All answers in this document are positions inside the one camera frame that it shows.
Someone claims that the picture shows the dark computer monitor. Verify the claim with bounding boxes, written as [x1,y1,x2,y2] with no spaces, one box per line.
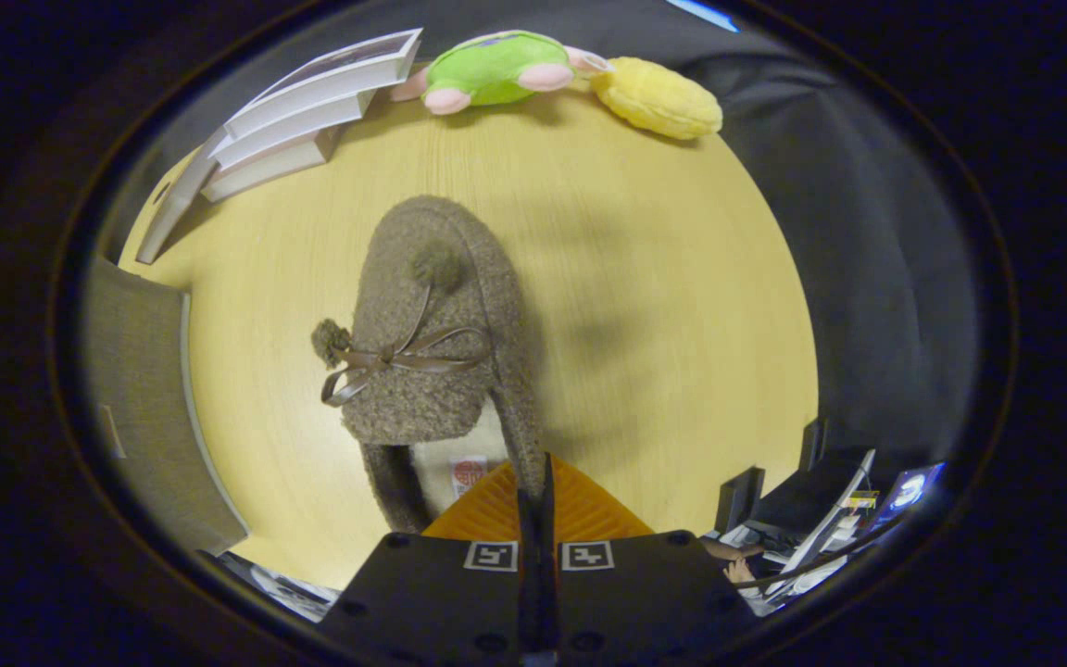
[713,465,767,535]
[797,416,828,473]

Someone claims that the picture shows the blue lit screen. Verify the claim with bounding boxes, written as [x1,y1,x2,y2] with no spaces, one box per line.
[878,461,948,534]

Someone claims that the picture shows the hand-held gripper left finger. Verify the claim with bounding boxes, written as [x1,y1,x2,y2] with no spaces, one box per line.
[319,457,540,666]

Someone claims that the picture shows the brown fuzzy shoe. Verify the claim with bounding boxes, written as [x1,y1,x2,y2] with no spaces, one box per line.
[310,195,549,536]

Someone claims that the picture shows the cream fabric storage box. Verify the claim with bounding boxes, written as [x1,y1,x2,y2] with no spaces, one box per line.
[80,255,250,557]

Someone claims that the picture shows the white papers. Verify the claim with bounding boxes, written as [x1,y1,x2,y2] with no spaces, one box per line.
[217,552,338,623]

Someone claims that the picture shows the yellow plush toy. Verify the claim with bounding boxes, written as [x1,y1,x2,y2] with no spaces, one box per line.
[588,57,724,142]

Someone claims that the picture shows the green and pink plush toy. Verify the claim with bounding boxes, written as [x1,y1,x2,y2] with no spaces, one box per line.
[391,30,612,117]

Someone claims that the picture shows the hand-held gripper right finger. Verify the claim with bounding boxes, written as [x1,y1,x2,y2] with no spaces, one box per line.
[538,452,759,666]

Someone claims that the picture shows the white book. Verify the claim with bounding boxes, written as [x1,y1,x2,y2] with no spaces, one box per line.
[209,88,379,170]
[223,28,424,141]
[199,124,346,204]

